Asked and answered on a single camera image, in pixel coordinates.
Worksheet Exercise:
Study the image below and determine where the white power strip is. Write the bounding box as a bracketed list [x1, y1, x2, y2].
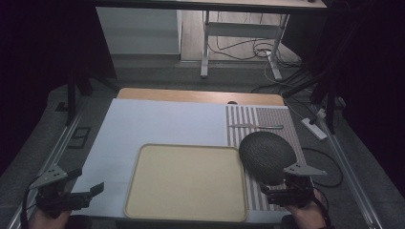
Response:
[300, 117, 329, 141]

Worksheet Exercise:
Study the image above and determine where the person's right hand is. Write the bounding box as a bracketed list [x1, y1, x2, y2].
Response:
[284, 187, 330, 229]

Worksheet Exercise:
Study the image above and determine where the aluminium rail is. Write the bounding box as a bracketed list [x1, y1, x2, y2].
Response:
[313, 104, 385, 229]
[6, 94, 90, 229]

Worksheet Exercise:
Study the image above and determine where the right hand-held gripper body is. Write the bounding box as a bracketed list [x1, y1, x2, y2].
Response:
[266, 162, 328, 208]

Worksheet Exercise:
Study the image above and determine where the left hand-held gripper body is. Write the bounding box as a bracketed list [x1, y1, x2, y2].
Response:
[29, 163, 94, 219]

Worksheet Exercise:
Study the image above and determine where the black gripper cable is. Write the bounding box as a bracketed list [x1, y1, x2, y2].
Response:
[19, 176, 42, 229]
[313, 187, 332, 227]

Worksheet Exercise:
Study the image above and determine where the beige rectangular tray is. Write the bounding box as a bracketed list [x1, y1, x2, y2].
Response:
[123, 143, 249, 223]

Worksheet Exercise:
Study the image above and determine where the white table sheet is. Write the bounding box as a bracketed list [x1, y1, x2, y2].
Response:
[72, 97, 289, 224]

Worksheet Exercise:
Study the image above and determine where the table knife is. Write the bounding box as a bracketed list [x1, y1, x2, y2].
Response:
[228, 123, 285, 131]

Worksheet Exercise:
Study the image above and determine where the black looped floor cable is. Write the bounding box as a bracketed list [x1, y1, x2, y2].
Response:
[301, 147, 345, 189]

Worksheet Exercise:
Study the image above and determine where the tangle of black floor cables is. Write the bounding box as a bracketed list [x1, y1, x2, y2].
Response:
[208, 12, 303, 70]

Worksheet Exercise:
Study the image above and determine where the white cabinet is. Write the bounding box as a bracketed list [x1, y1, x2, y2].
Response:
[96, 7, 182, 56]

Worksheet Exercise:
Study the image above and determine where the white-legged desk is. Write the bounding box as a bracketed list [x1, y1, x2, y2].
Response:
[95, 0, 329, 81]

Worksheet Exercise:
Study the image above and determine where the person's left hand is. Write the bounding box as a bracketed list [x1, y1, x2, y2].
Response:
[28, 208, 73, 229]

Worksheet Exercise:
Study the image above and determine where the black metal stand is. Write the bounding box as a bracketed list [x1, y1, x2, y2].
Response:
[65, 70, 119, 127]
[281, 61, 349, 135]

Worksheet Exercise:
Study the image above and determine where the striped placemat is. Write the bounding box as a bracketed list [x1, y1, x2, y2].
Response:
[224, 104, 309, 213]

